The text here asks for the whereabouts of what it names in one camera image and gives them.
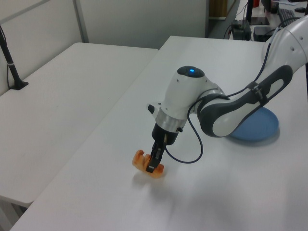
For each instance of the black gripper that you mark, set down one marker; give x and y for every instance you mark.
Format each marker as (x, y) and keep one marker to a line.
(166, 136)

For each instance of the orange-brown bread loaf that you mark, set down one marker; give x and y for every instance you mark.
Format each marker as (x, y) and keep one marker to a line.
(139, 161)

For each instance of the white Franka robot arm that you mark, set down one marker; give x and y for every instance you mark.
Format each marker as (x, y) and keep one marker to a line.
(183, 96)

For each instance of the white side table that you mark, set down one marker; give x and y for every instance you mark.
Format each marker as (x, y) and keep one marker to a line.
(60, 108)

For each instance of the blue round plate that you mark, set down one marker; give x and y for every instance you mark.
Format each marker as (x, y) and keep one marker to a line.
(262, 125)

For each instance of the black electronics box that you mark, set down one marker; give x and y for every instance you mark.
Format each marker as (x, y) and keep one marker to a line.
(240, 30)

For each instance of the wooden cabinet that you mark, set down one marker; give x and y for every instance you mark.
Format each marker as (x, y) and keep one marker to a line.
(217, 8)

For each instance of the black flat device box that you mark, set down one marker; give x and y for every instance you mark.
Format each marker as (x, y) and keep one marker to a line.
(262, 32)

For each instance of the black monitor stand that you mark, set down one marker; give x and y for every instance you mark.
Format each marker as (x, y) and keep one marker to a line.
(255, 14)

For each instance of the black keyboard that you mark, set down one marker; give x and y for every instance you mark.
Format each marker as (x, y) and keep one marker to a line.
(288, 15)

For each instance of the black computer mouse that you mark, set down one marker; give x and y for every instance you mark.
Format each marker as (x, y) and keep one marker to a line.
(299, 9)

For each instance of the grey partition post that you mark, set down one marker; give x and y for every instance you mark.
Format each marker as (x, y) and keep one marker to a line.
(80, 21)

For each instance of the black camera stand pole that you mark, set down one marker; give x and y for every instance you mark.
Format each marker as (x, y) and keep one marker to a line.
(10, 65)

